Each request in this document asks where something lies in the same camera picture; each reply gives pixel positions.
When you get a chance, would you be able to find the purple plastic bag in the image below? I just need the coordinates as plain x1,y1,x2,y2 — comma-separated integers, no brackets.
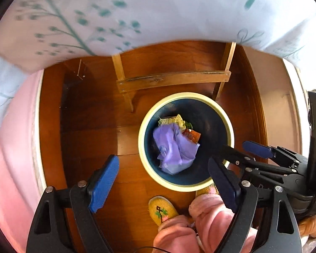
153,125,201,175

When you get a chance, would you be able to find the yellow embroidered slipper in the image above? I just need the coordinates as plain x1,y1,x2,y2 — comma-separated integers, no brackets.
148,196,179,227
195,183,218,198

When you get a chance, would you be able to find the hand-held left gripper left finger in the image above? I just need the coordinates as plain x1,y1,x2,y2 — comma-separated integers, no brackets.
26,155,120,253

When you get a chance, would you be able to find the cream rimmed blue bin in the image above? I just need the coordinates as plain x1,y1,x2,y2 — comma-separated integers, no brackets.
138,92,235,192

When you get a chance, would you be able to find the orange gold foil packet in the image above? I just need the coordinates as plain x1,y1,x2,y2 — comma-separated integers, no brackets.
181,129,201,144

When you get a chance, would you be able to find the person's leg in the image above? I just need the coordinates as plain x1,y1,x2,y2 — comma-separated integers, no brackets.
153,215,201,253
188,194,258,253

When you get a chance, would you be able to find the patterned wrapper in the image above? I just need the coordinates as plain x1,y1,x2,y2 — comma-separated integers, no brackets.
158,114,193,131

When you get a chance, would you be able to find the person's right leg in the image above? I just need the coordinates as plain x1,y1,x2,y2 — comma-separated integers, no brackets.
188,194,258,253

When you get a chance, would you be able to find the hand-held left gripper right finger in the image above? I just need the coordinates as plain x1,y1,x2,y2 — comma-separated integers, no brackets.
208,157,303,253

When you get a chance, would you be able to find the pink bedding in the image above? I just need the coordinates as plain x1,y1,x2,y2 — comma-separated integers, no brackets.
0,70,46,253

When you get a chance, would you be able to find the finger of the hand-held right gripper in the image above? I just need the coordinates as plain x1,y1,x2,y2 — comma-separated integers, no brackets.
242,141,303,168
218,144,299,176

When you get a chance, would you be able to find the wooden table frame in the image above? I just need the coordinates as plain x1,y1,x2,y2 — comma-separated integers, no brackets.
112,42,237,112

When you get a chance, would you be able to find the thin black cable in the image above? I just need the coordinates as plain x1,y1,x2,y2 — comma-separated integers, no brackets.
137,246,174,253

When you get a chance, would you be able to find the person's right hand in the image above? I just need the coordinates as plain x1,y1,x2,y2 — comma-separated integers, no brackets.
298,215,316,239

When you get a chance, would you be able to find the tree print tablecloth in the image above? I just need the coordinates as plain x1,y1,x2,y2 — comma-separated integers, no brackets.
0,0,316,145

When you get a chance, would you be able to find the person's left leg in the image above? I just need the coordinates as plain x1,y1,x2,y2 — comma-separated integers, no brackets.
153,215,201,253

